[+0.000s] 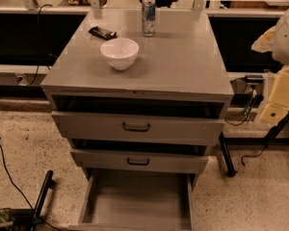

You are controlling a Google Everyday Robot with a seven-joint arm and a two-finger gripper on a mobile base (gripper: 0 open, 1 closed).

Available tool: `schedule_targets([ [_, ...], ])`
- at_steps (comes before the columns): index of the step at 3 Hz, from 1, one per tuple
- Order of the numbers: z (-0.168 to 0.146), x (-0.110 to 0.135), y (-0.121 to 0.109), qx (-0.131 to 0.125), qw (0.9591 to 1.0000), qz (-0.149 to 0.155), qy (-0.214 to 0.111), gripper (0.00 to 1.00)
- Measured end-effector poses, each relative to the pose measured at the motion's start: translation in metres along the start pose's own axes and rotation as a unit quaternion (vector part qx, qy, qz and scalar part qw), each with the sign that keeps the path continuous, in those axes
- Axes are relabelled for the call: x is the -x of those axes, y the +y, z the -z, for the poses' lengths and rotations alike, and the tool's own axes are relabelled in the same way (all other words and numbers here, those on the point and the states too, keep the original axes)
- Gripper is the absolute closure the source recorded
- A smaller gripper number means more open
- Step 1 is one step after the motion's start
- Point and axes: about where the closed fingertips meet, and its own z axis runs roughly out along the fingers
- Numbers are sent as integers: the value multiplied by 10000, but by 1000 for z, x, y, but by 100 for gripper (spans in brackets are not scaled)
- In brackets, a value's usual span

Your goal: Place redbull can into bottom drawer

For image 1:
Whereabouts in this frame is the dark snack bar wrapper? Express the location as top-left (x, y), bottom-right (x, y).
top-left (89, 26), bottom-right (117, 40)

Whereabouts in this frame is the grey top drawer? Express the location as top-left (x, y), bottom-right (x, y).
top-left (52, 112), bottom-right (223, 145)

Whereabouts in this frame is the grey middle drawer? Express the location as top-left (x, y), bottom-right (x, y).
top-left (70, 149), bottom-right (208, 174)

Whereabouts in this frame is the black stand leg left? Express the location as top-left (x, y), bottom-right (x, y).
top-left (33, 170), bottom-right (55, 218)

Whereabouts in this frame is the silver blue redbull can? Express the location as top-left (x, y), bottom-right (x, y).
top-left (142, 0), bottom-right (155, 37)

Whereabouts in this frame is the grey open bottom drawer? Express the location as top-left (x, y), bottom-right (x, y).
top-left (68, 169), bottom-right (195, 231)

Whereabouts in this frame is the black floor cable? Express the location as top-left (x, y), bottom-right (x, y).
top-left (0, 141), bottom-right (61, 231)

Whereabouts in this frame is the black hanging cable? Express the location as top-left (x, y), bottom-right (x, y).
top-left (27, 3), bottom-right (54, 86)

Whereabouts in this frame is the grey drawer cabinet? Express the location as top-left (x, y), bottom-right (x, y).
top-left (40, 8), bottom-right (234, 185)

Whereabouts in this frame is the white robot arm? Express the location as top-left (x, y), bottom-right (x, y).
top-left (251, 9), bottom-right (289, 123)

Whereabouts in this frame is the black table leg right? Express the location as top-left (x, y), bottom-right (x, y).
top-left (219, 133), bottom-right (236, 177)

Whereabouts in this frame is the white ceramic bowl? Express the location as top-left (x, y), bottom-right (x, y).
top-left (100, 38), bottom-right (140, 70)

